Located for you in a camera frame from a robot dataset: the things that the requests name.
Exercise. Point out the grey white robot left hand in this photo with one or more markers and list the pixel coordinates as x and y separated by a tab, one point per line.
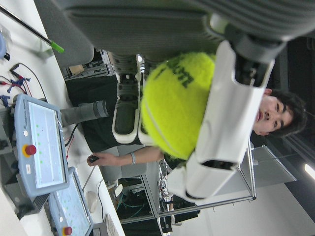
152	29

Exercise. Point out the person's hand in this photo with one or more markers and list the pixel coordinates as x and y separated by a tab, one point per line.
107	159

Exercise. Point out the yellow-green tennis ball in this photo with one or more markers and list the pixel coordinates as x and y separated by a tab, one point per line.
172	105

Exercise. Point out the person's bare forearm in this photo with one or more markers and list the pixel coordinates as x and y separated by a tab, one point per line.
145	157

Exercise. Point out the small black handheld device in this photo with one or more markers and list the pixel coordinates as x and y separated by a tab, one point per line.
93	159

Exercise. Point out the light blue wristband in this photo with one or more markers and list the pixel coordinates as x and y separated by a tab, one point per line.
133	158

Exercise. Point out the white computer mouse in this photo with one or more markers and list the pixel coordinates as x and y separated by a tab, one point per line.
92	201

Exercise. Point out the grey cylindrical padded tube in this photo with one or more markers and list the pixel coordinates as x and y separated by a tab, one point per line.
86	111

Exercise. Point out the large grey-blue teach pendant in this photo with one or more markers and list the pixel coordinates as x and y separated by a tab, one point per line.
44	145

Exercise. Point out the white computer keyboard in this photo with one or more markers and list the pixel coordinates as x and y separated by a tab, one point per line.
110	225

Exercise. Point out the brown cardboard box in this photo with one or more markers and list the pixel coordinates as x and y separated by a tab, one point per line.
75	70

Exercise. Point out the black rod with green tip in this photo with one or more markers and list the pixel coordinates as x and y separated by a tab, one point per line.
27	28

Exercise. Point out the dark-haired person in black shirt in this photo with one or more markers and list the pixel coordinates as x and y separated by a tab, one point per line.
283	115

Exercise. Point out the white ceiling light strip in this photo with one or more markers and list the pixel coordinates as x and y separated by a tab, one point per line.
310	170

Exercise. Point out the aluminium profile frame rack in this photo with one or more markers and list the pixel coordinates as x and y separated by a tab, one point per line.
221	200

